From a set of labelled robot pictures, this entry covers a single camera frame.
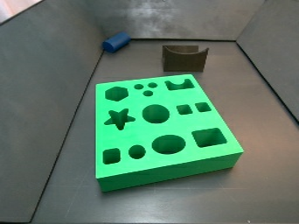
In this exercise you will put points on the black curved cradle fixture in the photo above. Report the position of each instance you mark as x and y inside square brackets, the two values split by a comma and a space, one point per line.
[184, 58]

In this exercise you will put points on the green shape sorter block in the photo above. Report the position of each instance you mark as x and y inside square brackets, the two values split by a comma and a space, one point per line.
[160, 132]

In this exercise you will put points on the blue oval cylinder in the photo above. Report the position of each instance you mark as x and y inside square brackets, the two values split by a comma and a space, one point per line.
[114, 43]

